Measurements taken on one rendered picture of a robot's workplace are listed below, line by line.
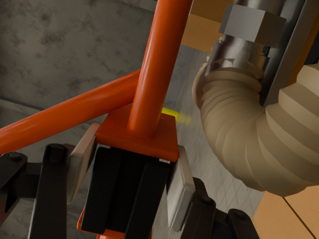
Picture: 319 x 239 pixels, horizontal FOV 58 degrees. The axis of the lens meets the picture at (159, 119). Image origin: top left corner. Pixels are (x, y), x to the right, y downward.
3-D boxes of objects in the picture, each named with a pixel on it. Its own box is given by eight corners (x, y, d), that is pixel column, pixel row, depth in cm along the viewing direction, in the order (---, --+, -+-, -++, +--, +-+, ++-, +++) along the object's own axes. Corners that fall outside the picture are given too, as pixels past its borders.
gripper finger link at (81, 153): (70, 206, 16) (57, 203, 16) (94, 157, 23) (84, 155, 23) (82, 158, 16) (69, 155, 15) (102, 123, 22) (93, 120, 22)
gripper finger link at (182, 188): (183, 186, 16) (196, 189, 16) (175, 143, 23) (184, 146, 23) (168, 231, 17) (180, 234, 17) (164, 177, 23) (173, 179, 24)
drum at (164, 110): (175, 119, 911) (159, 114, 907) (179, 109, 894) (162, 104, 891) (175, 124, 880) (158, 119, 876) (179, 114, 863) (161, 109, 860)
